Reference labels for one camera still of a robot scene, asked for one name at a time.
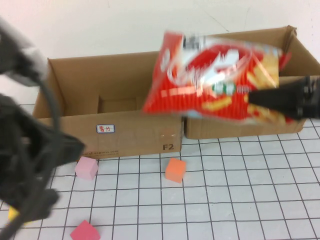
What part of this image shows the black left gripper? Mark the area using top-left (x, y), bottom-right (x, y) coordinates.
top-left (0, 94), bottom-right (85, 208)

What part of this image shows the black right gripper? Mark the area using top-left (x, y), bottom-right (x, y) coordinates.
top-left (249, 76), bottom-right (320, 120)

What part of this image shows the light pink foam cube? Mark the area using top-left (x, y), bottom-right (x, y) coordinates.
top-left (74, 156), bottom-right (99, 180)

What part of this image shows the red shrimp chips bag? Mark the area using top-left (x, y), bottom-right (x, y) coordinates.
top-left (141, 30), bottom-right (293, 126)

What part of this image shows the orange foam cube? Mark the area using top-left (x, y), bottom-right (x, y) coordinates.
top-left (164, 157), bottom-right (187, 184)

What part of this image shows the cardboard box with clear tape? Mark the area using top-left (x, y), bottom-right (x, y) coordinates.
top-left (183, 24), bottom-right (320, 140)

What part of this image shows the yellow foam cube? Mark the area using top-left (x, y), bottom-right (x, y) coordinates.
top-left (8, 206), bottom-right (35, 226)

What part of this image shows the cardboard box printed F2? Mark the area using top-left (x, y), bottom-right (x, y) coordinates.
top-left (32, 51), bottom-right (185, 163)

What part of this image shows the magenta red foam cube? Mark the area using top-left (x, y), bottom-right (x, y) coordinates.
top-left (69, 219), bottom-right (101, 240)

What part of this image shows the black camera cable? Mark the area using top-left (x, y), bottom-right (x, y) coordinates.
top-left (37, 77), bottom-right (62, 141)

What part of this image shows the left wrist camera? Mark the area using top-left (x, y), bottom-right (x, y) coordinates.
top-left (0, 17), bottom-right (48, 87)

